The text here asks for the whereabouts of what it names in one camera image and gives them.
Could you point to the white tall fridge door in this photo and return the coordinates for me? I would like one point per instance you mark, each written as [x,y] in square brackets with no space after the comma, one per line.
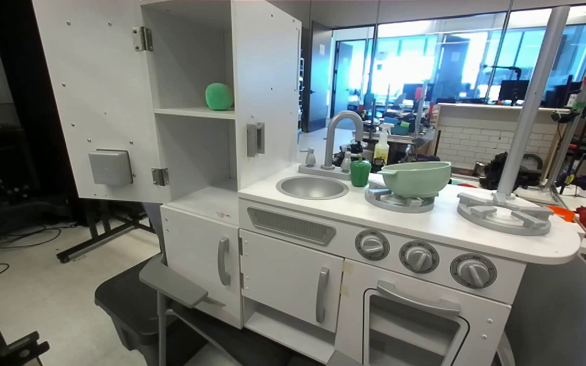
[96,87]

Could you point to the white short fridge door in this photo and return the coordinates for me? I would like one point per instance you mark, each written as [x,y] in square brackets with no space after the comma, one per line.
[192,261]

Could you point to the grey vent panel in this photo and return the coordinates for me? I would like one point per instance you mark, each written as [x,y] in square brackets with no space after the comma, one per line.
[292,226]

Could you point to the silver toy faucet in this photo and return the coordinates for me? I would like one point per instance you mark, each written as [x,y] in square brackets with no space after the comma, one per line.
[328,144]

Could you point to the grey toy phone cradle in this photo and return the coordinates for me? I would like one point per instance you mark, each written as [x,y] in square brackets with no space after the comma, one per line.
[255,138]

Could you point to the green toy cup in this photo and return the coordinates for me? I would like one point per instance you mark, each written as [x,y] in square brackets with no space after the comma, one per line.
[361,173]

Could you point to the yellow spray bottle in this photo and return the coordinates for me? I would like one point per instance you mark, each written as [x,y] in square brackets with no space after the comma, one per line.
[381,149]

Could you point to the white sink cabinet door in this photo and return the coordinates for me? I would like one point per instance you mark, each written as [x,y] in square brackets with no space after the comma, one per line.
[287,278]

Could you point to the white slotted wheel plate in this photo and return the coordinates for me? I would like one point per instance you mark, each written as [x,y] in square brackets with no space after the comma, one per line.
[391,202]

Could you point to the grey stove knob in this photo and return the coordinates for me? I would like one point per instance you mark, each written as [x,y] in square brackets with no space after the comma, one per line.
[372,245]
[472,271]
[420,257]

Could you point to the white toy kitchen unit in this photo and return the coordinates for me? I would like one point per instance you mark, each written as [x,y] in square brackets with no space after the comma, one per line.
[269,73]

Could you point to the pale green bowl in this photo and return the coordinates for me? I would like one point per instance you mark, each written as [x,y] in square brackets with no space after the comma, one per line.
[416,180]

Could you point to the silver door hinge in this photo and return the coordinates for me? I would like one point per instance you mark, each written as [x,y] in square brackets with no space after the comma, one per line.
[160,176]
[142,38]

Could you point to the white oven door with window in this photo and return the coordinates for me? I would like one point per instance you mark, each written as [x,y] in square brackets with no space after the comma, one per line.
[353,309]

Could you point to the grey ice dispenser box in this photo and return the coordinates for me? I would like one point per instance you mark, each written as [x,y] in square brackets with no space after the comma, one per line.
[111,167]

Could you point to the white office counter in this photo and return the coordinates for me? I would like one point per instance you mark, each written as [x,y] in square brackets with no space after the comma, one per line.
[482,132]

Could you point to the black desk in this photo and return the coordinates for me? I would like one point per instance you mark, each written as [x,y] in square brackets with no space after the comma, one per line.
[94,220]

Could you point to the grey toy stove burner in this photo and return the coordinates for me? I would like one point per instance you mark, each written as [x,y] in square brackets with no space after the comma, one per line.
[505,217]

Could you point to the black backpack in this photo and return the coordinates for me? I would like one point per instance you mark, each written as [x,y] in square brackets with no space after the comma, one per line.
[509,173]

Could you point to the white metal pole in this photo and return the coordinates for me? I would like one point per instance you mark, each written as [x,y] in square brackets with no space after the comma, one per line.
[534,93]

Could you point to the orange plastic tool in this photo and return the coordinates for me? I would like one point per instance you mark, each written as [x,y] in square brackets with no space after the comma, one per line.
[561,211]

